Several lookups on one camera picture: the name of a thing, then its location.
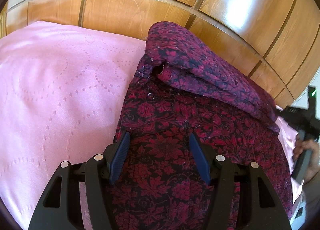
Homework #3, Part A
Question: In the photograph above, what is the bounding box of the person's right hand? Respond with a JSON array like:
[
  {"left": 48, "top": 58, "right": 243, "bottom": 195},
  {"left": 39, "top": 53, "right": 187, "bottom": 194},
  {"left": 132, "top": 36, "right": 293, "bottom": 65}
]
[{"left": 292, "top": 134, "right": 319, "bottom": 183}]

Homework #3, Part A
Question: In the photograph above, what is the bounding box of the dark red floral garment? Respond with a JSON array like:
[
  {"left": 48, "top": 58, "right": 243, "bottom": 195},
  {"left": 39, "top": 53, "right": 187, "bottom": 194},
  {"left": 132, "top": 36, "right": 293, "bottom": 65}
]
[{"left": 111, "top": 22, "right": 293, "bottom": 229}]

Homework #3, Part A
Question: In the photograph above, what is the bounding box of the pink bedspread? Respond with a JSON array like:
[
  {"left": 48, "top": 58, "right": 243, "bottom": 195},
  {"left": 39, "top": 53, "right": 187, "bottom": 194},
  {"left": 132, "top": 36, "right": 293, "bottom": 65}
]
[{"left": 1, "top": 21, "right": 145, "bottom": 229}]

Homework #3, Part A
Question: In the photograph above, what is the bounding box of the wooden headboard panelling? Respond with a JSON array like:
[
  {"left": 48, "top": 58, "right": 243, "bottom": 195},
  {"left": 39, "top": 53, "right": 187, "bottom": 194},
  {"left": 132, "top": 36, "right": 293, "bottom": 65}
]
[{"left": 1, "top": 0, "right": 319, "bottom": 107}]

